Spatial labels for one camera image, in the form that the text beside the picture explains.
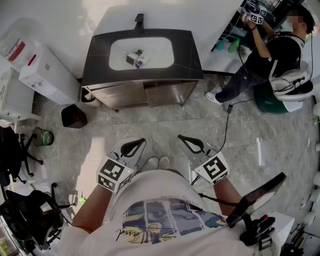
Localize person's black trousers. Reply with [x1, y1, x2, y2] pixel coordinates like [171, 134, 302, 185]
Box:
[166, 169, 192, 182]

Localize black chest-mounted screen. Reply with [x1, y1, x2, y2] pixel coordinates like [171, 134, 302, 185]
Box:
[225, 171, 287, 229]

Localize dark-topped wooden vanity cabinet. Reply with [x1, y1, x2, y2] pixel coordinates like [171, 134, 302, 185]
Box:
[80, 28, 205, 113]

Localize black floor cable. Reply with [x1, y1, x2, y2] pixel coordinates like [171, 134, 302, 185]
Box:
[219, 97, 255, 151]

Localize person's right shoe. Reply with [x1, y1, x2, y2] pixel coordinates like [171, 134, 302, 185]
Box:
[158, 155, 171, 171]

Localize dark green round base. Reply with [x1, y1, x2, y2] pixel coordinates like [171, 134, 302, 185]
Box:
[253, 84, 291, 115]

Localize white sink basin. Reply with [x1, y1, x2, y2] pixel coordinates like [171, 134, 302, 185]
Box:
[108, 36, 175, 72]

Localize white curved fixture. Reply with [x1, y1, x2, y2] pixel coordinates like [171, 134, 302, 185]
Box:
[268, 59, 315, 113]

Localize white side table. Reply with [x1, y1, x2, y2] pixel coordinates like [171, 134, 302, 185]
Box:
[269, 210, 296, 251]

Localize small grey square container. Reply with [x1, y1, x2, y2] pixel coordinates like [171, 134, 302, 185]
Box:
[125, 49, 141, 66]

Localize metal mesh waste bin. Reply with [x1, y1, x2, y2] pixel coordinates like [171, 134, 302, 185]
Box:
[31, 126, 55, 147]

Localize black screen cable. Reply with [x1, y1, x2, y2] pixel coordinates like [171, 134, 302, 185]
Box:
[199, 193, 239, 208]

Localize black faucet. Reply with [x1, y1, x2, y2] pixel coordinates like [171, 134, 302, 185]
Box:
[133, 13, 146, 36]

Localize white appliance box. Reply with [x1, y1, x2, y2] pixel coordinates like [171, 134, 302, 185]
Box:
[18, 45, 81, 106]

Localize person's left forearm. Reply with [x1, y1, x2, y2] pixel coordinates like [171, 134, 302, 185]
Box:
[71, 184, 119, 235]

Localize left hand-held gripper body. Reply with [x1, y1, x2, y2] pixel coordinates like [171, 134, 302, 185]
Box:
[96, 149, 138, 195]

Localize person's shoe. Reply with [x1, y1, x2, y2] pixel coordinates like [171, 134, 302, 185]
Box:
[141, 156, 160, 173]
[158, 155, 171, 171]

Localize white shelf unit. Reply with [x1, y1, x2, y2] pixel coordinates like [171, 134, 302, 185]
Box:
[0, 66, 41, 121]

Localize black chest mount red button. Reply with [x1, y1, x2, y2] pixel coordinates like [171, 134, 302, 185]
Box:
[239, 214, 276, 251]

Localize black waste bin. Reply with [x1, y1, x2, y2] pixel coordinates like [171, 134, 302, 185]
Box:
[60, 103, 88, 129]

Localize black office chair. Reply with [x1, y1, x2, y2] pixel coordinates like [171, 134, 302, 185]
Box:
[0, 182, 76, 251]
[0, 125, 44, 186]

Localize clear box with red label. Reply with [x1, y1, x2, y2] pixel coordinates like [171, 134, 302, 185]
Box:
[0, 18, 39, 71]

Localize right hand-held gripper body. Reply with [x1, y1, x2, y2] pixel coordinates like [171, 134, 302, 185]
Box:
[187, 148, 230, 186]

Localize person's left shoe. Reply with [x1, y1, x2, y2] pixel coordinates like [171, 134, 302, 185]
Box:
[141, 156, 160, 173]

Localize white waste bin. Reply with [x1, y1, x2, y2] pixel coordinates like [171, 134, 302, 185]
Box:
[80, 86, 102, 108]

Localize person's white printed shirt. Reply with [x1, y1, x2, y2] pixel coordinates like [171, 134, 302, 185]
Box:
[57, 169, 283, 256]

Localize person's right forearm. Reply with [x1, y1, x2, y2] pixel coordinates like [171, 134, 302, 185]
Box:
[212, 176, 244, 217]

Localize white spray bottle blue cap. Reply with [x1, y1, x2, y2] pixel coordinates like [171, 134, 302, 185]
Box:
[134, 50, 151, 69]

